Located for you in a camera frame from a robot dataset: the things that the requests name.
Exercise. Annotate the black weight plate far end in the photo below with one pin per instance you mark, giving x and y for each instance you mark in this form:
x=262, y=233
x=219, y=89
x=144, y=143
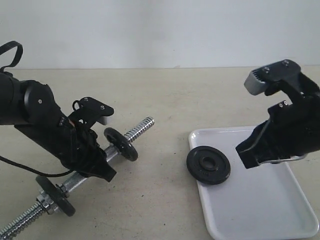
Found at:
x=121, y=143

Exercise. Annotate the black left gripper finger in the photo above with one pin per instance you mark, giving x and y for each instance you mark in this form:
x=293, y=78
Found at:
x=88, y=162

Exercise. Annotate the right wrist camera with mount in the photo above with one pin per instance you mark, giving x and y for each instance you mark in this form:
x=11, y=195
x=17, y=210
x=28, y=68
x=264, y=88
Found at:
x=281, y=76

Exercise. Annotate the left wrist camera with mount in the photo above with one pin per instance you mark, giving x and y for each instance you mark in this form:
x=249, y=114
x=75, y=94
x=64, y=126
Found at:
x=87, y=111

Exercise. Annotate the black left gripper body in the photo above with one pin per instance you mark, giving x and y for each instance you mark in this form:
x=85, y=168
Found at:
x=54, y=131

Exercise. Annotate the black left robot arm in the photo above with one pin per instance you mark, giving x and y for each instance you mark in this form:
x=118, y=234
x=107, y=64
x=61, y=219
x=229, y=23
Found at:
x=30, y=107

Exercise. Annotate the white rectangular plastic tray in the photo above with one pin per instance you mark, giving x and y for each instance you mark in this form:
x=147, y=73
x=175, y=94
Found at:
x=261, y=203

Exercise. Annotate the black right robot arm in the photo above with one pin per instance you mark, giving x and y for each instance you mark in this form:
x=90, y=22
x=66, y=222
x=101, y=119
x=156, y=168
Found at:
x=311, y=85

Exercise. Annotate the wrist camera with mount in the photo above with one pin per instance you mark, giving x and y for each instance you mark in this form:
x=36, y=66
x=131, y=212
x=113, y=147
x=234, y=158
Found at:
x=281, y=76
x=87, y=111

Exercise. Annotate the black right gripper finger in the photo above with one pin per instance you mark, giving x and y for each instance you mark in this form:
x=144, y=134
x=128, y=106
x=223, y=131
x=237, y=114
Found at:
x=259, y=148

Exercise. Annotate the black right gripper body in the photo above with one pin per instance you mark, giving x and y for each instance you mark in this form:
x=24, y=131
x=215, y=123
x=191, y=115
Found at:
x=291, y=131

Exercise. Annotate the chrome spinlock collar nut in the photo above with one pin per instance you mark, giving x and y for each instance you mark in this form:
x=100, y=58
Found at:
x=47, y=203

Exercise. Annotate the chrome threaded dumbbell bar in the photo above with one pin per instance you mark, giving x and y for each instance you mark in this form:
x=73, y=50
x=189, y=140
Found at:
x=25, y=219

